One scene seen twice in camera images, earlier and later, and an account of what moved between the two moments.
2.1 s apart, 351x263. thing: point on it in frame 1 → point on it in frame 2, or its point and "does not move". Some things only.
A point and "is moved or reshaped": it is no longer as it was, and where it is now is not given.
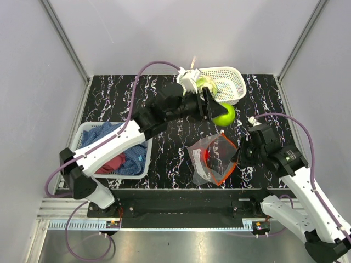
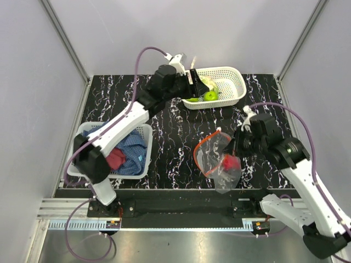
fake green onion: [193, 62] does not move
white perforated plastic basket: [230, 81] does not move
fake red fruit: [207, 156] → [231, 162]
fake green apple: [226, 119] is moved or reshaped
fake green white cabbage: [204, 80] does not move
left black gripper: [214, 108] → [197, 89]
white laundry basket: [136, 165] does not move
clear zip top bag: [214, 159] is moved or reshaped
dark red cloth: [112, 166] does not move
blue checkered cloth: [135, 158] does not move
